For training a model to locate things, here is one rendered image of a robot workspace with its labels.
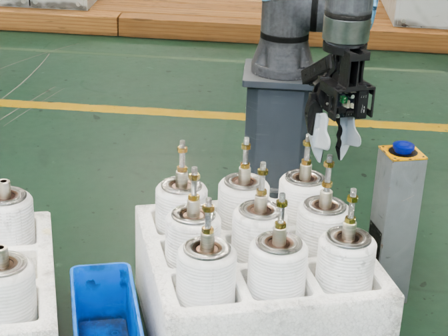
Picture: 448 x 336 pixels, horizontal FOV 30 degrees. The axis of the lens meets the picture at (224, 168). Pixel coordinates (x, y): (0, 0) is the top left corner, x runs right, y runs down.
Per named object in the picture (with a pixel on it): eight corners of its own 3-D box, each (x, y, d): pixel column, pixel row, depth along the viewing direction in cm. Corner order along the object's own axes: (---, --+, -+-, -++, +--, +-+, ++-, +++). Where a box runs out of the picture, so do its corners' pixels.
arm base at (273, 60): (252, 60, 211) (254, 21, 207) (312, 63, 210) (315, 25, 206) (249, 79, 197) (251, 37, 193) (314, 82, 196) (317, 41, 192)
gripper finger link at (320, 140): (317, 172, 138) (329, 120, 135) (301, 159, 143) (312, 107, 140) (333, 173, 139) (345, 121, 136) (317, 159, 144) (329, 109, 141)
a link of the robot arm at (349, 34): (315, 11, 134) (360, 9, 137) (313, 39, 136) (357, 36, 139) (337, 23, 128) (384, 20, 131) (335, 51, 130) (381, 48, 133)
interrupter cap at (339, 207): (336, 221, 143) (337, 217, 143) (296, 210, 146) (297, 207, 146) (353, 205, 149) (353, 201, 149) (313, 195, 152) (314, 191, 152)
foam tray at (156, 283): (135, 285, 168) (135, 205, 161) (319, 269, 177) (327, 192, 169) (165, 413, 134) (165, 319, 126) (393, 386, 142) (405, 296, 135)
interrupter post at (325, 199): (328, 211, 146) (330, 195, 145) (315, 208, 147) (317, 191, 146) (333, 207, 148) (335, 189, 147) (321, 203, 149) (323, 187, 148)
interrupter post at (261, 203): (251, 213, 144) (252, 196, 143) (256, 207, 146) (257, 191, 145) (264, 216, 144) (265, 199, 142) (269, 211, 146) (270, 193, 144)
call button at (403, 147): (388, 150, 157) (389, 140, 156) (408, 149, 158) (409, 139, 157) (397, 159, 153) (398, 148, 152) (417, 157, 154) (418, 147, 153)
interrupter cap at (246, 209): (231, 216, 143) (231, 212, 143) (249, 199, 150) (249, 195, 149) (272, 225, 140) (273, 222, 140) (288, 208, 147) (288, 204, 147)
